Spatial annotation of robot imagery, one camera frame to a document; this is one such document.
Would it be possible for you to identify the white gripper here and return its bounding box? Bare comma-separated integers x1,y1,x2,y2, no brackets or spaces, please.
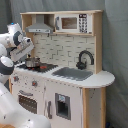
10,37,34,62

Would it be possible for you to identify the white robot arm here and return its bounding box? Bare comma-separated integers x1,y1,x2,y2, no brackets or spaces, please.
0,23,51,128

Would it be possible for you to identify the wooden toy kitchen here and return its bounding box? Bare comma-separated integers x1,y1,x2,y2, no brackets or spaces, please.
11,10,115,128

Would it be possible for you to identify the silver toy pot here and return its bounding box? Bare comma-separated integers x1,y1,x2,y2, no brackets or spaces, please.
25,57,40,68

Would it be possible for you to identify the grey range hood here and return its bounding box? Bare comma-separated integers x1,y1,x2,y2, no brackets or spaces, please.
25,15,54,34

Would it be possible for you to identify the black toy stovetop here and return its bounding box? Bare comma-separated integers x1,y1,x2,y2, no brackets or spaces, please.
20,63,56,73

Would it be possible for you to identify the left red stove knob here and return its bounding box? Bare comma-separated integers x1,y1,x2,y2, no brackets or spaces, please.
13,76,19,82

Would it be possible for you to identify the red stove knob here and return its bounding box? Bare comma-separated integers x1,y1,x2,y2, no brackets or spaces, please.
32,81,38,87
13,76,19,82

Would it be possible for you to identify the right red stove knob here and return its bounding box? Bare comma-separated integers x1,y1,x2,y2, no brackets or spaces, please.
32,81,38,87

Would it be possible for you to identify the toy microwave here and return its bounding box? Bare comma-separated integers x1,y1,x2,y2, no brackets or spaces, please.
55,14,92,34

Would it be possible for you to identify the toy oven door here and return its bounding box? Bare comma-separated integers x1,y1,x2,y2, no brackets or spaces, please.
18,90,37,114

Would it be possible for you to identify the black toy faucet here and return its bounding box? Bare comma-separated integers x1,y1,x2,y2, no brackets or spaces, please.
76,50,94,70

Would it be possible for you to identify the grey toy sink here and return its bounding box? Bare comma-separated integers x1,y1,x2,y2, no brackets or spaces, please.
52,67,92,81

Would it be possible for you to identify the cabinet door with dispenser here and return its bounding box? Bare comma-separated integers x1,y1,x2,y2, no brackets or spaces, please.
46,81,82,128

